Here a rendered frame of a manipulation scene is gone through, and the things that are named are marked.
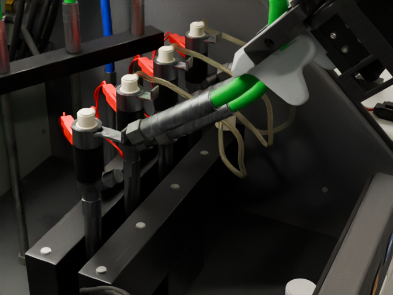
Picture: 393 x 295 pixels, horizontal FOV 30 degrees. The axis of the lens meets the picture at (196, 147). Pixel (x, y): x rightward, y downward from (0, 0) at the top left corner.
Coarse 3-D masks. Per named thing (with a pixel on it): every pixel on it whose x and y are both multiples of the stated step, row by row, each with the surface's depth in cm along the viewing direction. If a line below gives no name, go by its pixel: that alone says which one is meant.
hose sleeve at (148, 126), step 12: (204, 96) 60; (168, 108) 62; (180, 108) 61; (192, 108) 60; (204, 108) 60; (216, 108) 60; (144, 120) 64; (156, 120) 63; (168, 120) 62; (180, 120) 61; (192, 120) 61; (144, 132) 64; (156, 132) 63
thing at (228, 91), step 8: (272, 0) 53; (280, 0) 53; (272, 8) 53; (280, 8) 53; (272, 16) 54; (232, 80) 58; (240, 80) 57; (248, 80) 57; (256, 80) 57; (224, 88) 59; (232, 88) 58; (240, 88) 58; (248, 88) 58; (216, 96) 59; (224, 96) 59; (232, 96) 58; (216, 104) 59; (224, 104) 59
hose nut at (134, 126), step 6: (138, 120) 64; (132, 126) 65; (138, 126) 64; (126, 132) 65; (132, 132) 64; (138, 132) 64; (132, 138) 65; (138, 138) 64; (144, 138) 64; (132, 144) 65; (138, 144) 65
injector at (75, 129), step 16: (96, 128) 67; (80, 144) 67; (96, 144) 67; (80, 160) 68; (96, 160) 68; (80, 176) 69; (96, 176) 69; (112, 176) 68; (96, 192) 71; (96, 208) 72; (96, 224) 73; (96, 240) 74
